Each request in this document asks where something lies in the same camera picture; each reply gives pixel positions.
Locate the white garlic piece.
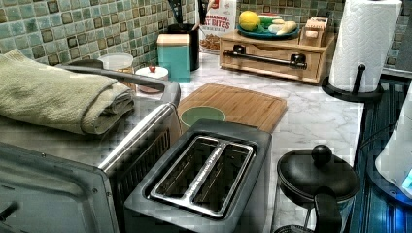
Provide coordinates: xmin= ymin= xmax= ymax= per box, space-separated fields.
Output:
xmin=268 ymin=23 xmax=284 ymax=34

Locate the green ceramic bowl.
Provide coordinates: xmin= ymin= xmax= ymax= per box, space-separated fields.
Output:
xmin=181 ymin=106 xmax=225 ymax=127

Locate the small white lidded jar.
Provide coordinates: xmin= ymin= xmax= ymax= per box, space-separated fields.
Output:
xmin=135 ymin=66 xmax=169 ymax=94

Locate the yellow lemon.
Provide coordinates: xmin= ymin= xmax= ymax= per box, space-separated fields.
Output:
xmin=239 ymin=11 xmax=260 ymax=31

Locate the silver toaster oven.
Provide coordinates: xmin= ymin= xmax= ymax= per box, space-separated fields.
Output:
xmin=1 ymin=65 xmax=180 ymax=233

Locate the folded green towel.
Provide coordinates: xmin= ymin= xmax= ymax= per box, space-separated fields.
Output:
xmin=0 ymin=50 xmax=134 ymax=135

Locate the silver two-slot toaster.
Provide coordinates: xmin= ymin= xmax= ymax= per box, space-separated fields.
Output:
xmin=124 ymin=119 xmax=272 ymax=233

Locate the black utensil holder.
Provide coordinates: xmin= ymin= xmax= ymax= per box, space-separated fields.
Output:
xmin=167 ymin=23 xmax=199 ymax=71

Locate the black paper towel holder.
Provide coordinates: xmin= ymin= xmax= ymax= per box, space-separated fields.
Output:
xmin=321 ymin=64 xmax=384 ymax=103

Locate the clear jar with white lid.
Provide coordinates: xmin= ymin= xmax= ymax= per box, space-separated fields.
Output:
xmin=98 ymin=52 xmax=134 ymax=74

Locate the teal plate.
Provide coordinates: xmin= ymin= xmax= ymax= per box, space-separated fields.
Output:
xmin=237 ymin=25 xmax=299 ymax=40

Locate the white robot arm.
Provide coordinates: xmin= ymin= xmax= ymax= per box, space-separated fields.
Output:
xmin=375 ymin=86 xmax=412 ymax=197

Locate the paper towel roll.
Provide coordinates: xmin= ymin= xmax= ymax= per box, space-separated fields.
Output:
xmin=329 ymin=0 xmax=402 ymax=92

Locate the black drawer handle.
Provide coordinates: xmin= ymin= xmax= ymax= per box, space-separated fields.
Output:
xmin=223 ymin=45 xmax=307 ymax=70

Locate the small wooden toy toaster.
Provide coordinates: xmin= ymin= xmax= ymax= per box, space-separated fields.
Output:
xmin=299 ymin=17 xmax=328 ymax=47

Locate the teal canister with wooden lid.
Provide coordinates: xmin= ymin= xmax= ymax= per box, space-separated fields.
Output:
xmin=156 ymin=34 xmax=190 ymax=83

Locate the white banana piece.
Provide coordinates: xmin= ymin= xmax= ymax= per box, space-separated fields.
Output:
xmin=277 ymin=21 xmax=297 ymax=35

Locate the cereal box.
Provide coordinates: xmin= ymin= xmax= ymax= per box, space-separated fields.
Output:
xmin=199 ymin=0 xmax=236 ymax=54

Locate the bamboo cutting board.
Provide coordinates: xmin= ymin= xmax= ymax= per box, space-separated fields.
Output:
xmin=178 ymin=83 xmax=287 ymax=133

